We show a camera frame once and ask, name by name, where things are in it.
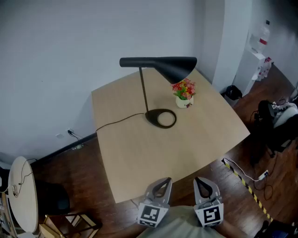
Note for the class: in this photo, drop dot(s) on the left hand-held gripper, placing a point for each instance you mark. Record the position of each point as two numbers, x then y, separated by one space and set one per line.
150 213

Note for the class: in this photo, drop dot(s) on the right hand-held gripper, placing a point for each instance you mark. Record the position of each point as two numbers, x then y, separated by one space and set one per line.
211 215

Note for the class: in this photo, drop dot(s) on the black desk lamp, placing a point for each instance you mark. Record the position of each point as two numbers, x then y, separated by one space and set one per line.
174 67

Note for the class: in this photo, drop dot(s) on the yellow black hazard tape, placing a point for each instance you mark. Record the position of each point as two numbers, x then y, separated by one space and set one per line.
252 193

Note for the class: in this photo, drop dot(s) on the white power strip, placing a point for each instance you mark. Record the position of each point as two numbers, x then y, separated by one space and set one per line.
263 175

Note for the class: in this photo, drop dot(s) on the white pot with artificial flowers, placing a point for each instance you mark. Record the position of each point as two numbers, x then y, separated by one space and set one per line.
184 102

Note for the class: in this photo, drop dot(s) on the black office chair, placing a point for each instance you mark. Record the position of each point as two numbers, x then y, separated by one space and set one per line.
265 120

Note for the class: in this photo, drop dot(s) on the dark power strip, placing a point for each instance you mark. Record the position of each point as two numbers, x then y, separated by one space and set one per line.
78 147

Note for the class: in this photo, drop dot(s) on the black waste bin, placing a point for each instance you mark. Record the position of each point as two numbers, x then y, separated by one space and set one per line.
232 93

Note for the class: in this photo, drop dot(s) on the black bag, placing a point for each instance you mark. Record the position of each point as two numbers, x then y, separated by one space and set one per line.
53 200

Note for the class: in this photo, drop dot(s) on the white water dispenser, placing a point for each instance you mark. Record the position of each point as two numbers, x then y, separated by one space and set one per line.
249 69

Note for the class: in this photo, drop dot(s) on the round white side table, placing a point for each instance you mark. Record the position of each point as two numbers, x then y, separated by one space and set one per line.
23 209

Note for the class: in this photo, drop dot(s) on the clear water dispenser bottle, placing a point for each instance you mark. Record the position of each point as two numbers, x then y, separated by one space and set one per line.
263 37

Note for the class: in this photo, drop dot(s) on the white wall socket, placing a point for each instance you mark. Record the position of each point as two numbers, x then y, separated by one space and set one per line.
69 131
60 136

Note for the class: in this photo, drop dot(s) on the gold metal frame stand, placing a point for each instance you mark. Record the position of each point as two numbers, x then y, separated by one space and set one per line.
47 231

